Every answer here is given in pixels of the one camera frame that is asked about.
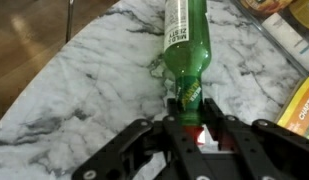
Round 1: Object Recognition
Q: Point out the thin grey metal rod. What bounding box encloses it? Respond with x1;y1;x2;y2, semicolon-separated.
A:
65;0;76;43

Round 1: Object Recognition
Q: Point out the clear plastic bin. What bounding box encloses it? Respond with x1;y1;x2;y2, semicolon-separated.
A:
229;0;309;78

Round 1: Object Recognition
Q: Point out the yellow cutting board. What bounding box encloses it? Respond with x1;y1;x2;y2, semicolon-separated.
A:
275;74;309;141

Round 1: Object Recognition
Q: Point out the yellow lidded jar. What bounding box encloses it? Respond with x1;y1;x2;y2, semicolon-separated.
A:
288;0;309;33

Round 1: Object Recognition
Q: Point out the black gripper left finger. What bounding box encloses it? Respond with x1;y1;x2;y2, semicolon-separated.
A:
71;97;203;180

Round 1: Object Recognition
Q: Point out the blue capped white bottle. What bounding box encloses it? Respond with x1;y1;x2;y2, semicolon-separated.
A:
261;12;309;73

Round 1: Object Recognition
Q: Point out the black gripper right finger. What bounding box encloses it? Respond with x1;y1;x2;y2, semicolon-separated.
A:
202;97;309;180

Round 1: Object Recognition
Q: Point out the green hot sauce bottle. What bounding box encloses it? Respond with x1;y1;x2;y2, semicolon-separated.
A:
162;0;213;148

